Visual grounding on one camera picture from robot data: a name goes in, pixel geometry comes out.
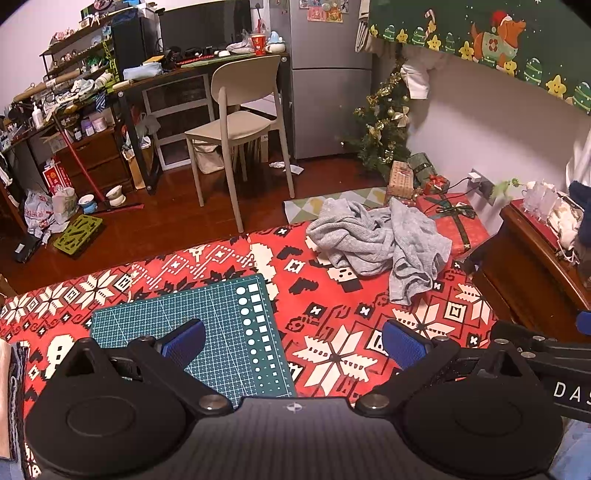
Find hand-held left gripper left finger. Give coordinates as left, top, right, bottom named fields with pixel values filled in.
left=46, top=318, right=234, bottom=415

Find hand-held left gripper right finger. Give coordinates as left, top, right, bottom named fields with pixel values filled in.
left=355, top=318, right=546, bottom=415

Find grey t-shirt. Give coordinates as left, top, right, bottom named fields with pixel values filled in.
left=305, top=198, right=453, bottom=305

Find green cutting mat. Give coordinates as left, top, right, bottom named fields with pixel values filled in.
left=90, top=273, right=298, bottom=409

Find wooden nightstand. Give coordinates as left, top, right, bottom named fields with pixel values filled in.
left=464, top=198, right=591, bottom=333

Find white patterned bag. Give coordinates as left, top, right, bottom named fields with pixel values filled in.
left=547, top=194, right=585, bottom=259

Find red patterned knit blanket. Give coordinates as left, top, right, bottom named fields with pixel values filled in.
left=0, top=217, right=509, bottom=480

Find large red gift box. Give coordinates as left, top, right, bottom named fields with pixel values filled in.
left=416, top=194, right=490, bottom=257

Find dark blue cloth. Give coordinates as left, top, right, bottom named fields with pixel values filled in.
left=568, top=180, right=591, bottom=209

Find clear plastic cups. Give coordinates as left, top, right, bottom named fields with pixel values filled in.
left=522, top=180, right=559, bottom=217

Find green plastic board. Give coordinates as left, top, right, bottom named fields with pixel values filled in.
left=52, top=213, right=105, bottom=256

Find green plant sprig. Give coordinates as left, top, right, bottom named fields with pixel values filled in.
left=492, top=178, right=527, bottom=204

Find small red gift box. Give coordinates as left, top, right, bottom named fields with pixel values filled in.
left=422, top=174, right=451, bottom=197

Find white hanging garment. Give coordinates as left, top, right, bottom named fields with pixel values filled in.
left=566, top=134, right=591, bottom=185

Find beige patterned gift box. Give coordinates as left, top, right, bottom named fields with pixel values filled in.
left=385, top=161, right=416, bottom=199

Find green white triangle rug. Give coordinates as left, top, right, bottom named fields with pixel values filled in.
left=283, top=187, right=389, bottom=224

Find brown paper bag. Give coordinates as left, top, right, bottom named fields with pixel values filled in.
left=124, top=143, right=151, bottom=190

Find green gift box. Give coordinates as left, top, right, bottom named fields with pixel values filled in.
left=406, top=151, right=437, bottom=185

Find denim cloth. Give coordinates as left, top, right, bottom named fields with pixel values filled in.
left=9, top=342, right=29, bottom=480

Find small black box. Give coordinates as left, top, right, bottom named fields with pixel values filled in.
left=14, top=233, right=44, bottom=264

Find white plastic bags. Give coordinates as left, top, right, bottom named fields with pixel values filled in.
left=23, top=187, right=79, bottom=236

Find small Christmas tree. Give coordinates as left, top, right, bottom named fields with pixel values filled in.
left=344, top=60, right=414, bottom=178

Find red white cardboard box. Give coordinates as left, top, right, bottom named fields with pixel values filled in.
left=42, top=159, right=75, bottom=195

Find grey refrigerator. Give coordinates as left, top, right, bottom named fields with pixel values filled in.
left=268, top=0, right=375, bottom=161

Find white hanging cloth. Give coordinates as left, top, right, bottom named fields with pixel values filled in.
left=399, top=60, right=432, bottom=100

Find beige plastic chair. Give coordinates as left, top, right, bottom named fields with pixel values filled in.
left=185, top=54, right=296, bottom=232

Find cluttered wooden side table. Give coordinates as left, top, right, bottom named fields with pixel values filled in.
left=0, top=69, right=121, bottom=153

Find light blue pouch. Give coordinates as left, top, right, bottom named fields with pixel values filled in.
left=122, top=62, right=164, bottom=81

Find black computer case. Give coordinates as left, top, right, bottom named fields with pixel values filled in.
left=110, top=11, right=162, bottom=81

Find black monitor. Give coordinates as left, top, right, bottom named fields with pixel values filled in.
left=157, top=0, right=256, bottom=57

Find cluttered black metal shelf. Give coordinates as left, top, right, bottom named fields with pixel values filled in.
left=39, top=14, right=116, bottom=84

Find striped hanging cloth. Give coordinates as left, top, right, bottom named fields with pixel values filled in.
left=353, top=0, right=371, bottom=51

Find colourful fridge stickers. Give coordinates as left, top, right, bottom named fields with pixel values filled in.
left=299, top=0, right=352, bottom=24

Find white wall socket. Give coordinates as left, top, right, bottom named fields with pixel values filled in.
left=466, top=168, right=495, bottom=199

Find red handle broom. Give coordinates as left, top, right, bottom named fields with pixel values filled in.
left=51, top=111, right=144, bottom=215

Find black frame desk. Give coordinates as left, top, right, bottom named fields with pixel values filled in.
left=111, top=48, right=293, bottom=191

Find green Christmas wall banner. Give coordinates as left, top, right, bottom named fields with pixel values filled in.
left=367, top=0, right=591, bottom=114

